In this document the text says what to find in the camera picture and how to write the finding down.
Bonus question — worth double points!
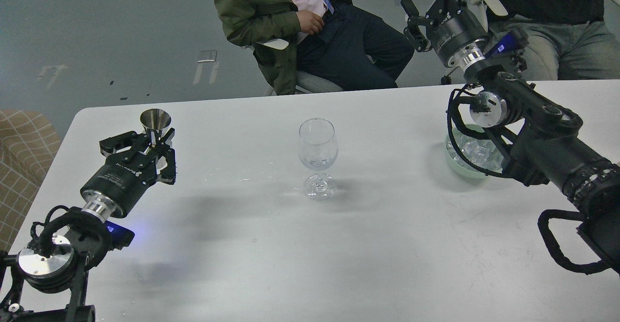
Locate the seated person dark trousers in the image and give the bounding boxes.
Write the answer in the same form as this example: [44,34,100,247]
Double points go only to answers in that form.
[214,0,415,95]

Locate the white office chair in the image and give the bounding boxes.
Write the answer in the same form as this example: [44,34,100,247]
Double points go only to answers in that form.
[256,0,357,95]

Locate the beige checked sofa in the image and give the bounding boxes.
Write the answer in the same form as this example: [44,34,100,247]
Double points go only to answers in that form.
[0,109,62,251]

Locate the clear wine glass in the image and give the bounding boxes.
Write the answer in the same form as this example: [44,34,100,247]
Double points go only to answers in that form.
[297,118,339,200]

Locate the person in grey jeans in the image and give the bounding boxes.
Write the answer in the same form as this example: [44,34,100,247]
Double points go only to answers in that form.
[487,0,620,81]

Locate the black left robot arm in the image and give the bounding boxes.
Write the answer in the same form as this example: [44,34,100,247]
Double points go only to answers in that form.
[1,128,176,322]

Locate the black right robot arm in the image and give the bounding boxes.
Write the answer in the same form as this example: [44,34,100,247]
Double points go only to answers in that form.
[401,0,620,275]

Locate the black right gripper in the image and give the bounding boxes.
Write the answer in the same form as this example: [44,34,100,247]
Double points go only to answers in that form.
[400,0,489,68]

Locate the steel cocktail jigger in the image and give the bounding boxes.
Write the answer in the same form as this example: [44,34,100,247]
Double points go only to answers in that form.
[139,108,172,147]

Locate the clear ice cubes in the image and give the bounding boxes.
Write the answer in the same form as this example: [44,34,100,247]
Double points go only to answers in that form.
[447,131,504,171]

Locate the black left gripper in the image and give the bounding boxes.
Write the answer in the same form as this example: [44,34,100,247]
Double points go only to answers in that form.
[80,128,177,219]

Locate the green bowl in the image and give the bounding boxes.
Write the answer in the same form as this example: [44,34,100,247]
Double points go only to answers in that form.
[445,124,509,180]

